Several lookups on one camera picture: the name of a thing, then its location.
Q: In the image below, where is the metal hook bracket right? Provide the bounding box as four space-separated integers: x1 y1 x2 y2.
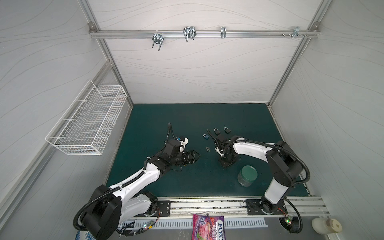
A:
282 27 309 39

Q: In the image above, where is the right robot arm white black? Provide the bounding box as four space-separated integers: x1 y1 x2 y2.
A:
212 135 311 215

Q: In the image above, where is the left black corrugated cable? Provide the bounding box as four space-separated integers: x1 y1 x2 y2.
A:
72 122 178 232

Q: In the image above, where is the small metal bracket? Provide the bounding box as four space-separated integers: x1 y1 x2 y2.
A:
221 27 227 39

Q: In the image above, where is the white slotted cable duct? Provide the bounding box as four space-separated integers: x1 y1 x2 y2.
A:
116 217 268 231

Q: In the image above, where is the white plastic bottle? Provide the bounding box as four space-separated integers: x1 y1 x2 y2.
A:
311 218 343 235

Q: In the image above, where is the black corrugated cable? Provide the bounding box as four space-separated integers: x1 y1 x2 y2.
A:
206 128 311 234
72 122 178 232

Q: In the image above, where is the metal u-bolt clamp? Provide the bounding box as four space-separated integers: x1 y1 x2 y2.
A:
183 27 197 42
152 33 164 51

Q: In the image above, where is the purple candy bag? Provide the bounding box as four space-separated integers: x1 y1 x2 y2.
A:
191 214 226 240

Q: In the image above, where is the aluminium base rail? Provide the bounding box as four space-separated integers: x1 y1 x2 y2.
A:
158 196 331 219

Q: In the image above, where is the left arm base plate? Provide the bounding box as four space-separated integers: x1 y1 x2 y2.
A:
144 201 171 217

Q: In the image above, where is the blue white ceramic plate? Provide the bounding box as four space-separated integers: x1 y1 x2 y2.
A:
75 231 96 240

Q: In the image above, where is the white wire basket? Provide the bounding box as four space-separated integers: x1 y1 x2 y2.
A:
45 80 127 156

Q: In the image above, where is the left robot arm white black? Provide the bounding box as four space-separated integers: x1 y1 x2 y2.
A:
73 138 201 240

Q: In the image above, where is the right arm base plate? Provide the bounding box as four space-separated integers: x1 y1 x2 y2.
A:
242 198 288 216

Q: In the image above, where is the metal u-bolt clamp left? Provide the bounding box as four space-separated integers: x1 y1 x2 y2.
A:
152 33 164 51

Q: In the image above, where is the right black corrugated cable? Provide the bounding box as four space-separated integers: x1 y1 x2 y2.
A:
206 128 311 234

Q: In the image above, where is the metal u-bolt clamp middle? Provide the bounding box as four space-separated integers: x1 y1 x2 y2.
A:
183 27 197 42

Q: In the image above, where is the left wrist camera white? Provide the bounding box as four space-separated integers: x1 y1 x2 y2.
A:
176 137 189 153

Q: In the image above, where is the aluminium cross rail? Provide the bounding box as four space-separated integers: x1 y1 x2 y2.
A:
90 29 321 39

